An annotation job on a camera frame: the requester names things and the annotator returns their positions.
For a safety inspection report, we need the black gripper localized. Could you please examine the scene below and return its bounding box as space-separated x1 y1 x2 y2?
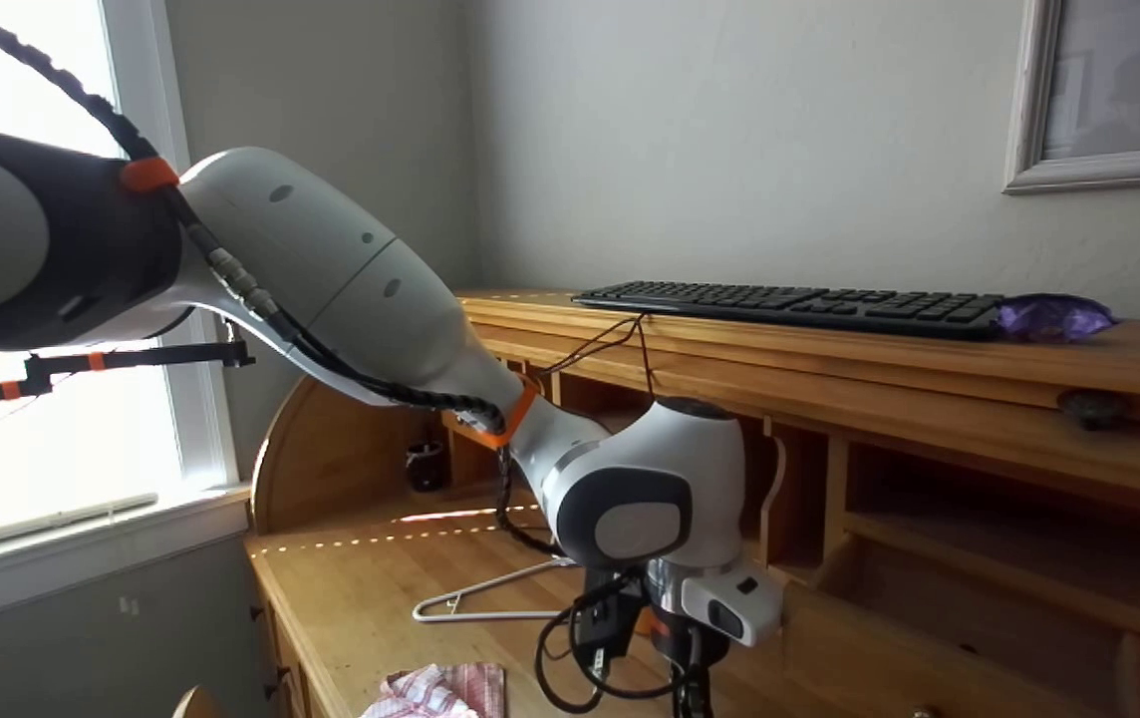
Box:
646 616 732 718

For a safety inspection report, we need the pink striped white cloth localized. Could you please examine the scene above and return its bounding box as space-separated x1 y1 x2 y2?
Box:
363 658 512 718

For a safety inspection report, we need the wooden roll-top desk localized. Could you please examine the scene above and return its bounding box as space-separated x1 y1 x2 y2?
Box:
243 292 1140 718

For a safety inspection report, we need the black computer keyboard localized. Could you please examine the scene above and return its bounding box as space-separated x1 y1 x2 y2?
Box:
569 275 1007 342

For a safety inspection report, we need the dark round desk knob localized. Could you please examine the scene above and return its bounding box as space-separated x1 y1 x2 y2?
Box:
1062 387 1133 432

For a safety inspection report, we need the purple computer mouse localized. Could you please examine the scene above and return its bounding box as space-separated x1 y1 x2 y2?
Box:
987 292 1121 347

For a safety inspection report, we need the black rod with orange bands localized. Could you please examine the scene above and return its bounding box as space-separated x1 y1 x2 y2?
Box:
0 335 259 415

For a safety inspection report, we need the white framed picture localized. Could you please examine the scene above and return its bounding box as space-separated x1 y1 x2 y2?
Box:
1001 0 1140 201

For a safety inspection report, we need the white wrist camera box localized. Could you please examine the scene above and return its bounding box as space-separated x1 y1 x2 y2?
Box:
676 561 789 651

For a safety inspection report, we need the white wire clothes hanger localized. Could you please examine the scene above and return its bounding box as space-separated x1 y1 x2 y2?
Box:
407 556 581 630

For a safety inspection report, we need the thin black keyboard cable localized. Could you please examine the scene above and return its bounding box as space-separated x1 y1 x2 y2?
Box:
542 310 666 403

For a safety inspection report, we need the white window frame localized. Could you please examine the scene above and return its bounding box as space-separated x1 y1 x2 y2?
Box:
0 0 256 630

